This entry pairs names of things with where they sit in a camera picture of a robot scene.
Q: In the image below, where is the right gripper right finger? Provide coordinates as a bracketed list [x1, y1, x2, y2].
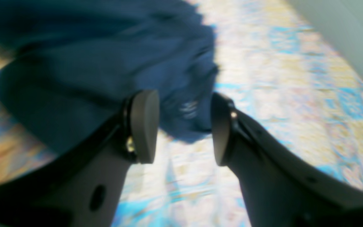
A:
[211, 92, 363, 227]

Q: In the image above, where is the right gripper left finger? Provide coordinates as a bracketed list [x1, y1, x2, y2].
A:
[0, 90, 159, 227]

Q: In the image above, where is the dark blue t-shirt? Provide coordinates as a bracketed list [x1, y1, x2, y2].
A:
[0, 0, 218, 153]

